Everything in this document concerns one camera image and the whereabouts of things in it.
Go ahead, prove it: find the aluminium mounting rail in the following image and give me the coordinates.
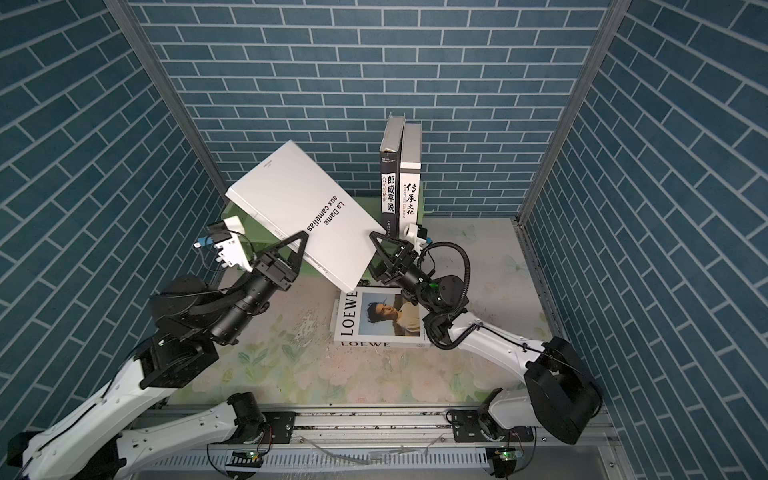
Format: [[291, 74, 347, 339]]
[[122, 404, 619, 451]]

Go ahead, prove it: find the white Loewe Foundation Craft Prize book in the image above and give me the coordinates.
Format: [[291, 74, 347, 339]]
[[332, 287, 430, 348]]

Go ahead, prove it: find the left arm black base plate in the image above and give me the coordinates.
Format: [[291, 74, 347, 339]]
[[261, 410, 297, 445]]

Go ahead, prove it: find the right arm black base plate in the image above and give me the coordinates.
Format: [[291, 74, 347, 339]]
[[445, 409, 486, 443]]

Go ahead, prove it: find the green two-tier shelf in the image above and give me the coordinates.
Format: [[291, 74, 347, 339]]
[[221, 197, 425, 281]]

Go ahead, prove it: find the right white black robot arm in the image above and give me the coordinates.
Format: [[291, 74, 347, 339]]
[[368, 231, 603, 445]]

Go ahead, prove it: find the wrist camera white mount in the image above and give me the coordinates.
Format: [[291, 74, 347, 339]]
[[400, 223, 432, 252], [193, 216, 254, 272]]

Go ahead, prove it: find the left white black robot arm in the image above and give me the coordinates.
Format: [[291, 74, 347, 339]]
[[7, 231, 309, 479]]

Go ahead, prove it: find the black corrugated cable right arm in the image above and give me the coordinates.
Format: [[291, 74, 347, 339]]
[[416, 241, 481, 351]]

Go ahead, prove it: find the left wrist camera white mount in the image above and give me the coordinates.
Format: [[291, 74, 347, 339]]
[[193, 216, 254, 272]]

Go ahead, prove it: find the white La Dame aux camelias book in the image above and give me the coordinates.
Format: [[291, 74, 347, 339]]
[[226, 141, 384, 292]]

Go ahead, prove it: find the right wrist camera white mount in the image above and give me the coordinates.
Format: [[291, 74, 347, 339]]
[[400, 223, 432, 252]]

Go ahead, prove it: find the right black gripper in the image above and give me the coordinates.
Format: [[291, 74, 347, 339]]
[[366, 234, 441, 315]]

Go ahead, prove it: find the large white black-spine book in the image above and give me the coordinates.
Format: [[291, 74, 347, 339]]
[[398, 123, 422, 238]]

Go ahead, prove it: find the Chinese book with man portrait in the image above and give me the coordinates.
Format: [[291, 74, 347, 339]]
[[379, 116, 406, 238]]

